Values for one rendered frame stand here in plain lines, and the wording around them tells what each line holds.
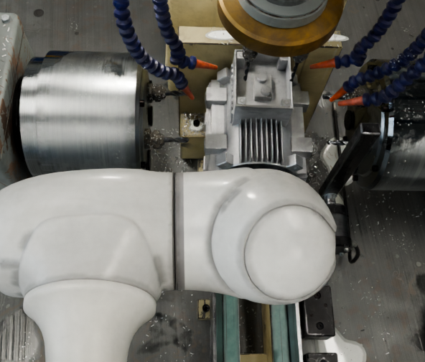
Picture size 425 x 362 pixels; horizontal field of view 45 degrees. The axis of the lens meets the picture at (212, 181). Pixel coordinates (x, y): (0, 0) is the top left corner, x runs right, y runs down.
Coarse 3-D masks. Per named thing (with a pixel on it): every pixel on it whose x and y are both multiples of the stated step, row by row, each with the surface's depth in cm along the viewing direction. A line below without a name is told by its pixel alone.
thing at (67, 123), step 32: (32, 64) 89; (64, 64) 87; (96, 64) 87; (128, 64) 88; (32, 96) 85; (64, 96) 84; (96, 96) 84; (128, 96) 85; (160, 96) 96; (32, 128) 85; (64, 128) 84; (96, 128) 84; (128, 128) 85; (32, 160) 88; (64, 160) 87; (96, 160) 87; (128, 160) 87
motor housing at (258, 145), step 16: (208, 112) 98; (224, 112) 96; (208, 128) 97; (224, 128) 94; (240, 128) 90; (256, 128) 90; (272, 128) 92; (288, 128) 94; (240, 144) 89; (256, 144) 88; (272, 144) 89; (288, 144) 92; (208, 160) 94; (240, 160) 88; (256, 160) 88; (272, 160) 88; (304, 160) 94; (304, 176) 95
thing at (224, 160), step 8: (224, 72) 96; (224, 80) 97; (296, 80) 98; (224, 152) 90; (216, 160) 90; (224, 160) 89; (232, 160) 90; (288, 160) 90; (296, 160) 90; (224, 168) 91; (288, 168) 90; (296, 168) 91
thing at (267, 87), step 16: (240, 64) 93; (256, 64) 94; (272, 64) 95; (288, 64) 92; (240, 80) 93; (256, 80) 92; (272, 80) 93; (288, 80) 91; (240, 96) 91; (256, 96) 90; (272, 96) 92; (288, 96) 91; (240, 112) 89; (256, 112) 89; (272, 112) 89; (288, 112) 89
